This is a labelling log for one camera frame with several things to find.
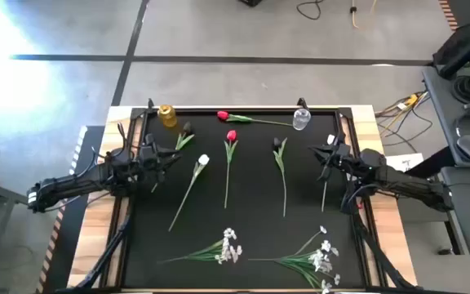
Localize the white artificial tulip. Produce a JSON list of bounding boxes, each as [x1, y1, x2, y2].
[[320, 133, 337, 213], [167, 154, 211, 233]]

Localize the white paper sheet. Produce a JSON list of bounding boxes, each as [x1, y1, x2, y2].
[[384, 153, 424, 173]]

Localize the black table mat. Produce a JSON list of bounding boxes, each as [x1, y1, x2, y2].
[[122, 109, 366, 289]]

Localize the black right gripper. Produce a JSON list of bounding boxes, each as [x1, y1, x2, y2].
[[308, 142, 362, 181]]

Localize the black coiled cable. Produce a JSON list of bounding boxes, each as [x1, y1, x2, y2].
[[450, 75, 470, 104]]

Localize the red artificial tulip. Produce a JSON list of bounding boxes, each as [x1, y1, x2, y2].
[[223, 129, 239, 210], [216, 109, 294, 127]]

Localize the red tulip with green stem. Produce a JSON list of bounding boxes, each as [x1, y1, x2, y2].
[[150, 121, 196, 194]]

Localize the green stem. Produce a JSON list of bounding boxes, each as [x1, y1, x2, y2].
[[247, 225, 342, 294]]

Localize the yellow glass vase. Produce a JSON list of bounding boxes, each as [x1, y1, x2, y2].
[[157, 104, 178, 128]]

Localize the black artificial tulip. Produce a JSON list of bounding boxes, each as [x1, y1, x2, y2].
[[272, 136, 289, 218]]

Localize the yellow floor cable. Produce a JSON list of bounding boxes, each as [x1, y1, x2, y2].
[[350, 0, 379, 29]]

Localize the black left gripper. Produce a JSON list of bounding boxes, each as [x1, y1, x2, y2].
[[137, 142, 183, 183]]

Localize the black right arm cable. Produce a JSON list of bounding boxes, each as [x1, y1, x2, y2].
[[339, 182, 379, 216]]

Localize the clear glass vase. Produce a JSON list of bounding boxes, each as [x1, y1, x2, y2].
[[291, 107, 313, 131]]

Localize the black round pole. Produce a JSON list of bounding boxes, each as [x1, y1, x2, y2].
[[438, 24, 470, 79]]

